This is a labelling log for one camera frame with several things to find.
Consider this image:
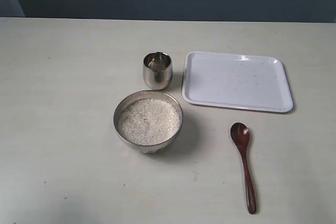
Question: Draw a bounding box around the dark red wooden spoon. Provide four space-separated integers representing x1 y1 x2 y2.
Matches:
230 122 257 214

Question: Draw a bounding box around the steel bowl of rice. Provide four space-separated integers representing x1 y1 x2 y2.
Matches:
113 90 184 153

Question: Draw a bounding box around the small steel cup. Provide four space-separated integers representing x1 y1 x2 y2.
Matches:
142 52 173 90

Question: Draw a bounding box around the white rectangular plastic tray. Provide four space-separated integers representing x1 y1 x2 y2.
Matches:
182 51 293 113

